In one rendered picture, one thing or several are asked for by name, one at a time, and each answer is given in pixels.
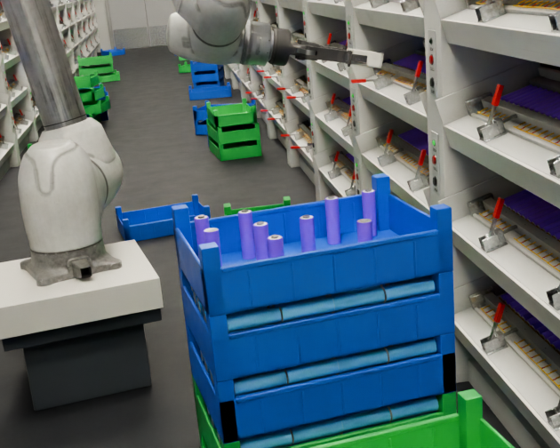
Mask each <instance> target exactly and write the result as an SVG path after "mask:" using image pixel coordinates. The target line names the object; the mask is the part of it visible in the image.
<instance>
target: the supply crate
mask: <svg viewBox="0 0 560 448"><path fill-rule="evenodd" d="M372 189H374V190H375V200H376V218H377V235H376V236H373V237H372V238H373V240H371V241H366V242H361V243H358V242H357V227H356V222H357V221H358V220H360V219H362V218H363V205H362V194H361V195H355V196H344V197H339V211H340V238H341V243H340V244H335V245H332V244H328V242H327V229H326V216H325V203H324V200H322V201H316V202H311V203H305V204H295V205H289V206H283V207H277V208H272V209H267V210H260V211H255V212H252V221H253V224H254V223H256V222H258V221H263V222H267V224H268V234H269V236H272V235H280V236H282V237H283V240H284V256H280V257H275V258H269V259H264V260H256V258H254V259H251V260H244V259H243V257H242V248H241V239H240V230H239V221H238V214H233V215H228V216H221V217H216V218H210V219H209V225H210V228H218V229H219V234H220V249H221V258H222V266H221V265H220V249H219V246H218V245H217V244H216V243H215V242H212V243H207V244H200V245H198V249H197V241H196V226H195V221H190V218H189V210H188V207H187V206H186V205H185V204H180V205H174V206H172V222H173V229H174V236H175V244H176V252H177V259H178V264H179V266H180V268H181V270H182V272H183V273H184V275H185V277H186V278H187V280H188V282H189V283H190V285H191V287H192V289H193V290H194V292H195V294H196V296H197V298H198V299H199V300H200V302H201V304H202V306H203V307H204V310H205V311H206V313H207V315H208V317H212V316H220V315H225V314H230V313H235V312H239V311H245V310H249V309H254V308H263V307H267V306H272V305H277V304H282V303H286V302H291V301H296V300H304V299H309V298H315V297H319V296H324V295H329V294H334V293H338V292H347V291H352V290H356V289H362V288H366V287H371V286H375V285H381V284H389V283H394V282H399V281H403V280H408V279H413V278H418V277H423V276H432V275H436V274H441V273H446V272H451V271H453V250H452V208H451V207H450V206H448V205H446V204H437V205H431V206H430V215H428V214H426V213H424V212H423V211H421V210H419V209H417V208H415V207H413V206H412V205H410V204H408V203H406V202H405V201H403V200H401V199H399V198H397V197H395V196H393V195H391V194H390V181H389V176H388V175H387V174H385V173H382V174H376V175H373V176H372ZM303 215H312V216H313V217H314V223H315V236H316V250H315V251H310V252H301V241H300V220H299V217H300V216H303ZM198 252H199V257H198Z"/></svg>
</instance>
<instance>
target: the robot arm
mask: <svg viewBox="0 0 560 448"><path fill-rule="evenodd" d="M0 1H1V4H2V6H3V9H4V13H5V16H6V19H7V21H8V24H9V27H10V30H11V32H12V37H13V40H14V43H15V44H16V47H17V50H18V53H19V56H20V60H21V63H22V66H23V68H24V71H25V74H26V76H27V79H28V83H29V86H30V89H31V91H32V94H33V97H34V100H35V103H36V106H37V109H38V112H39V115H40V117H41V120H42V123H43V126H44V131H42V134H41V136H40V138H39V141H38V142H37V143H36V144H34V145H32V146H31V147H30V148H29V149H28V151H27V152H26V153H25V154H24V156H23V157H22V160H21V163H20V169H19V175H18V186H19V195H20V207H21V212H22V218H23V222H24V226H25V229H26V233H27V237H28V242H29V247H30V254H31V259H27V260H23V261H22V262H21V263H20V269H23V270H26V271H27V272H29V274H30V275H31V276H32V277H33V278H34V279H35V280H36V285H37V286H40V287H42V286H48V285H51V284H56V283H58V282H62V281H66V280H69V279H73V278H77V277H78V278H82V279H84V278H88V277H91V276H92V274H95V273H99V272H103V271H108V270H114V269H119V268H121V267H122V261H121V260H120V259H117V258H114V257H112V256H111V255H110V254H109V253H108V252H107V251H106V249H105V245H104V242H103V238H102V231H101V217H102V213H103V209H105V208H106V207H107V206H108V205H109V204H110V202H111V201H112V200H113V199H114V197H115V196H116V194H117V192H118V190H119V189H120V187H121V184H122V180H123V166H122V163H121V160H120V157H119V155H118V154H117V152H115V150H114V149H113V147H112V145H111V143H110V141H109V139H108V137H107V134H106V133H105V131H104V129H103V127H102V125H101V124H100V123H99V122H98V121H96V120H95V119H93V118H91V117H87V116H86V114H85V111H84V106H83V102H82V100H81V97H80V94H79V91H78V89H77V86H76V81H75V78H74V76H73V73H72V70H71V67H70V65H69V62H68V57H67V54H66V52H65V49H64V46H63V43H62V41H61V38H60V32H59V30H58V27H57V24H56V21H55V19H54V16H53V13H52V8H51V6H50V3H49V0H0ZM172 2H173V4H174V7H175V11H176V12H175V13H173V14H171V15H170V17H169V20H168V24H167V29H166V43H167V46H168V49H169V51H170V52H171V53H173V54H175V55H177V56H179V57H181V58H183V59H187V60H192V61H196V62H201V63H207V64H215V65H227V64H242V65H252V66H254V65H255V66H257V65H259V66H263V67H265V66H266V65H267V62H268V63H269V64H272V65H278V66H285V65H286V64H287V62H288V59H289V56H290V54H291V55H295V59H297V60H328V61H335V62H342V63H346V64H348V67H350V64H351V65H358V66H365V67H372V68H381V66H382V61H383V55H384V54H383V53H378V52H370V51H363V50H357V49H350V48H348V46H347V45H344V46H343V49H342V48H340V47H338V48H337V47H331V46H324V45H319V44H316V43H311V42H307V41H305V40H300V39H298V41H297V43H292V42H291V40H292V34H291V31H290V30H289V29H285V28H273V29H272V30H271V25H270V24H269V23H266V22H258V21H252V20H248V19H249V16H250V12H251V7H252V0H172Z"/></svg>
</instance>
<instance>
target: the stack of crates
mask: <svg viewBox="0 0 560 448"><path fill-rule="evenodd" d="M310 448H515V447H514V446H513V445H512V444H511V443H510V442H509V441H507V440H506V439H505V438H504V437H503V436H502V435H501V434H500V433H499V432H498V431H497V430H495V429H494V428H493V427H492V426H491V425H490V424H489V423H488V422H487V421H486V420H484V419H483V398H482V396H481V395H480V394H478V393H477V392H476V391H475V390H474V389H470V390H465V391H461V392H458V413H454V414H450V415H445V416H442V417H438V418H434V419H430V420H424V421H420V422H415V423H412V424H408V425H404V426H400V427H396V428H390V429H385V430H381V431H378V432H374V433H370V434H366V435H362V436H355V437H351V438H348V439H344V440H340V441H336V442H332V443H328V444H321V445H318V446H314V447H310Z"/></svg>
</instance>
